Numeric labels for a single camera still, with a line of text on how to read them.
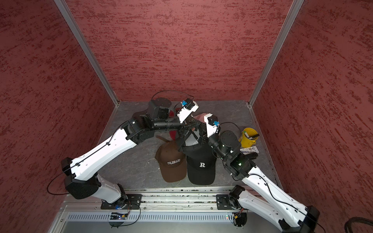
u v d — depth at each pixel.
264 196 0.45
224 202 0.74
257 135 0.88
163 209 0.74
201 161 0.79
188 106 0.49
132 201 0.74
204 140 0.56
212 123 0.52
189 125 0.52
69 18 0.74
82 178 0.40
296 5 0.71
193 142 0.76
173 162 0.81
